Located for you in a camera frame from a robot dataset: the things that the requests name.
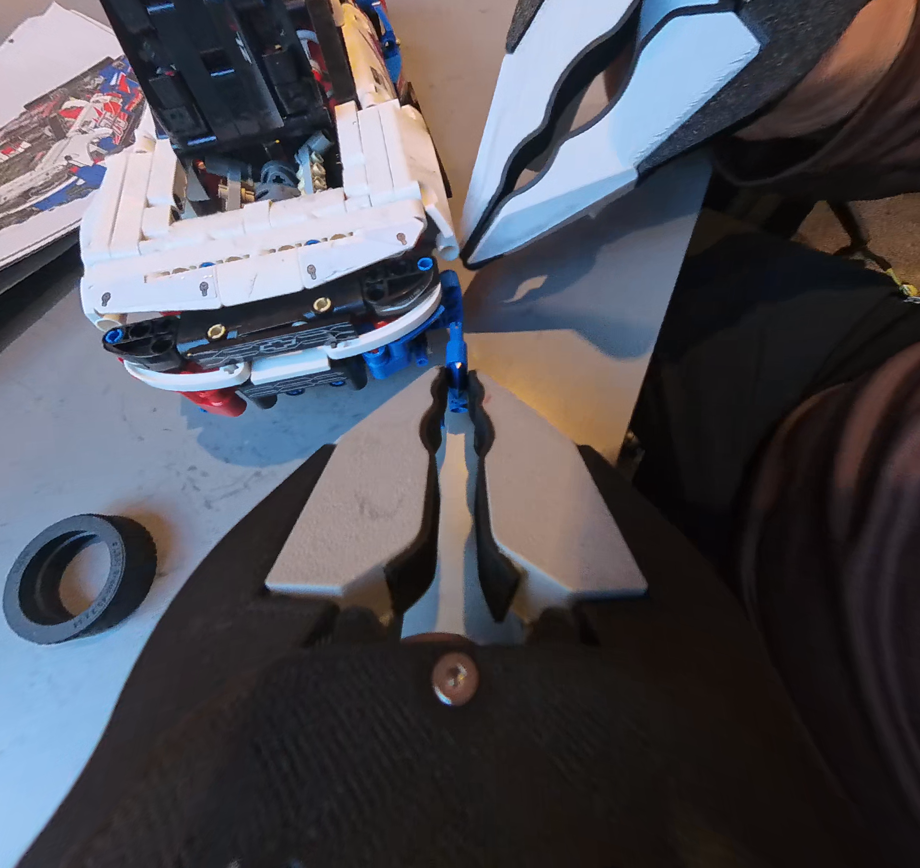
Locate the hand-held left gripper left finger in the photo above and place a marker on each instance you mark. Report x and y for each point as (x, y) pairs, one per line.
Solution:
(359, 516)

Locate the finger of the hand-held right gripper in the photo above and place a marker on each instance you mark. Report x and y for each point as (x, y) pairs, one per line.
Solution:
(668, 77)
(560, 34)

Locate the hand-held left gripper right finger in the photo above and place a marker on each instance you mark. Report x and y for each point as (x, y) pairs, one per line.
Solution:
(553, 523)

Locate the blue brick beam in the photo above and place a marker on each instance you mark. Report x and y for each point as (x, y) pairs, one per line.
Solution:
(456, 358)

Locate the toy brick race car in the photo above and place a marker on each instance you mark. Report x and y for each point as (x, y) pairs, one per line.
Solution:
(287, 250)

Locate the person's right forearm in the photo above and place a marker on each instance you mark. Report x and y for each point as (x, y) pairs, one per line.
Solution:
(862, 164)

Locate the person's left forearm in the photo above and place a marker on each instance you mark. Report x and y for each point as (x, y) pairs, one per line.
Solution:
(848, 559)

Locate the grey desk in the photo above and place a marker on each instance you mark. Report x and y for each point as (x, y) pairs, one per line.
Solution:
(108, 415)

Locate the person's right hand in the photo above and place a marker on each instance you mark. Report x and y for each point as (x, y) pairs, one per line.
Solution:
(870, 77)

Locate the person's legs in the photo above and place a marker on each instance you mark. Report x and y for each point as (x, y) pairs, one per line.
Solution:
(719, 379)

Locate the open instruction booklet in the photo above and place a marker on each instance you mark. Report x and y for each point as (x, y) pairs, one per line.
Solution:
(57, 56)

